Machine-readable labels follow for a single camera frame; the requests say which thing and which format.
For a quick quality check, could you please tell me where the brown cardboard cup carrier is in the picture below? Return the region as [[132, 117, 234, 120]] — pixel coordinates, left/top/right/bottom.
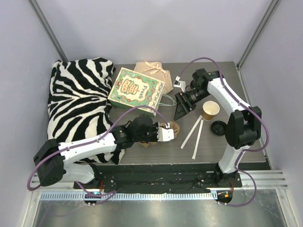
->
[[139, 122, 180, 148]]

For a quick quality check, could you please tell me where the green illustrated paper bag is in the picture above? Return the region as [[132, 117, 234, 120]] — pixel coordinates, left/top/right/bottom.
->
[[108, 67, 176, 116]]

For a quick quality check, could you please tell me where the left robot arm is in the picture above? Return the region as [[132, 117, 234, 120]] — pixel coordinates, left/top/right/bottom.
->
[[34, 115, 174, 189]]

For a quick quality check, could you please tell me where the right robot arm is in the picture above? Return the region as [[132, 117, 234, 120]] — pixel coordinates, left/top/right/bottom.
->
[[174, 69, 262, 187]]

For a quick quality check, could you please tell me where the white wrapped straw left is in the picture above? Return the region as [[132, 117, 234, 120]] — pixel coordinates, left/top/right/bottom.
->
[[180, 115, 202, 149]]

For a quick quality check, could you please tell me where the white wrapped straw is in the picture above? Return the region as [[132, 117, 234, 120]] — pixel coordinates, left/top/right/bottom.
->
[[192, 120, 204, 160], [180, 115, 202, 149]]

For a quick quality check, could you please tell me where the white wrapped straw right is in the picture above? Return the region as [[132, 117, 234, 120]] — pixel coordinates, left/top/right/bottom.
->
[[192, 120, 204, 160]]

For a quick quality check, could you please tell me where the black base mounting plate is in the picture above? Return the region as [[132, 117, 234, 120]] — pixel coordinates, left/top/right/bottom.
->
[[83, 163, 242, 194]]

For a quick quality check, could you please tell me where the beige cloth pouch with ribbon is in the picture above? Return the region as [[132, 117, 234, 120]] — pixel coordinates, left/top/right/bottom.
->
[[134, 61, 173, 94]]

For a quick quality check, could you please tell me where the zebra print plush blanket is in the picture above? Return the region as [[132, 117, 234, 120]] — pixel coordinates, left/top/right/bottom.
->
[[41, 57, 127, 166]]

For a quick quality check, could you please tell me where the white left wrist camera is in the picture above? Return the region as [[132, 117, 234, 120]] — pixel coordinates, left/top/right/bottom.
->
[[157, 122, 176, 142]]

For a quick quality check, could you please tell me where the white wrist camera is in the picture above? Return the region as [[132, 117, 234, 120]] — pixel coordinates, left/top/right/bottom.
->
[[173, 76, 186, 92], [157, 122, 176, 142]]

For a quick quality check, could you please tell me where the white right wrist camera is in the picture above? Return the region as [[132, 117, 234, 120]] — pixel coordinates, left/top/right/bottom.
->
[[173, 76, 186, 92]]

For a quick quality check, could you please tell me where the white slotted cable duct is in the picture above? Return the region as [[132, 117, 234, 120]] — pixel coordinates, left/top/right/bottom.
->
[[40, 191, 217, 201]]

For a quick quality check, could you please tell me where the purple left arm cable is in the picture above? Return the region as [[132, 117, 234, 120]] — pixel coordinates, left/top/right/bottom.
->
[[27, 105, 170, 204]]

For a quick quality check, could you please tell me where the aluminium frame rail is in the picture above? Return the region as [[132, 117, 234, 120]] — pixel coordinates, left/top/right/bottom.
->
[[29, 171, 289, 191]]

